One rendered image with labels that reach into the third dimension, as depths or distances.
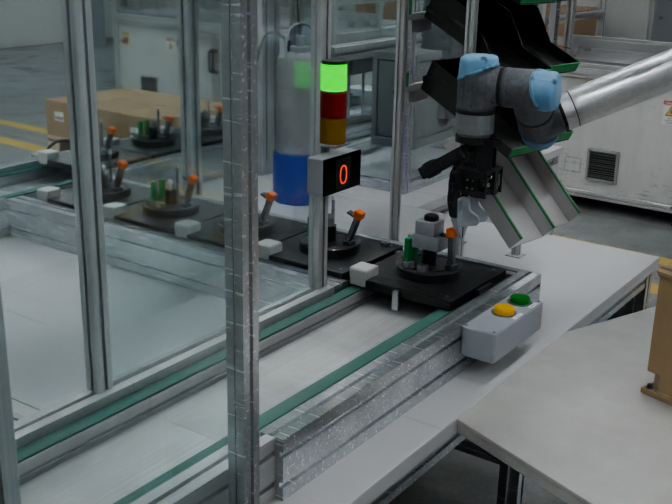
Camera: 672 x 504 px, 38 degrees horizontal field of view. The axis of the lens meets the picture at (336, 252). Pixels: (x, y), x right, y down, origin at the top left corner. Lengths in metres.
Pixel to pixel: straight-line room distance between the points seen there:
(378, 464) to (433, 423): 0.17
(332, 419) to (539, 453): 0.35
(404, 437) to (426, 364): 0.16
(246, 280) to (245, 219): 0.08
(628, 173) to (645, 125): 0.31
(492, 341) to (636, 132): 4.40
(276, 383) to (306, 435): 0.23
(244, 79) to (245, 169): 0.10
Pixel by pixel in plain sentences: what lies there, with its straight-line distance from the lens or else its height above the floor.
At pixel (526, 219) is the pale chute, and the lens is 2.26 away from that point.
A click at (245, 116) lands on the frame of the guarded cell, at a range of 1.13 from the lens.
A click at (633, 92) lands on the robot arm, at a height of 1.36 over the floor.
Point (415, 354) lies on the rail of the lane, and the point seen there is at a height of 0.96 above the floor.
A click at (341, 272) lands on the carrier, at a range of 2.02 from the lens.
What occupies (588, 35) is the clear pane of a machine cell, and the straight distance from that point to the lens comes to 6.16.
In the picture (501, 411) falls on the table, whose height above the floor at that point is 0.86.
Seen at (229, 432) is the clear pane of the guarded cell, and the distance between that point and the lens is 1.26.
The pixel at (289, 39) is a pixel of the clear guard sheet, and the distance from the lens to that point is 1.78.
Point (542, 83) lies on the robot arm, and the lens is 1.84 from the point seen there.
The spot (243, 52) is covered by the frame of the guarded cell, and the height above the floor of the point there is 1.52.
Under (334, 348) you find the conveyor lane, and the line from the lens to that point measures 1.80.
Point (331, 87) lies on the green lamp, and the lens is 1.82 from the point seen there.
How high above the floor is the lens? 1.65
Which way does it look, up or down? 18 degrees down
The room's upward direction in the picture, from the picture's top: 1 degrees clockwise
